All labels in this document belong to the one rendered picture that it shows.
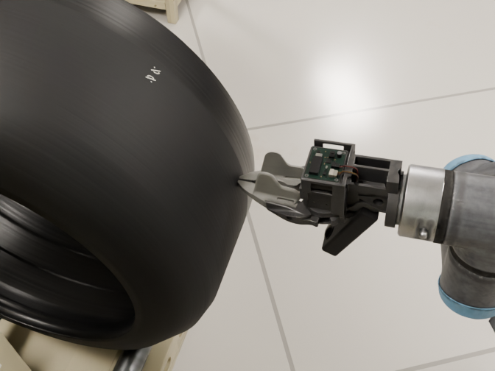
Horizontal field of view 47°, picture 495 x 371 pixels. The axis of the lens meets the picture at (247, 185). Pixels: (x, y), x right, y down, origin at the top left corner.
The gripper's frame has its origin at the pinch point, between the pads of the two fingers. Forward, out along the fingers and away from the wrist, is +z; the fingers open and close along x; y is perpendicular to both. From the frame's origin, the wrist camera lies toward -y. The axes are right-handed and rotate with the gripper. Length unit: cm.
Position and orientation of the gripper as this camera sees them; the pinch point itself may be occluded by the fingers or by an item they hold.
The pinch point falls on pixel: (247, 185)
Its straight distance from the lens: 76.7
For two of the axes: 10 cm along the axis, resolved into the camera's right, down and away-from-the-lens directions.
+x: -3.0, 7.4, -6.0
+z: -9.5, -1.6, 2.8
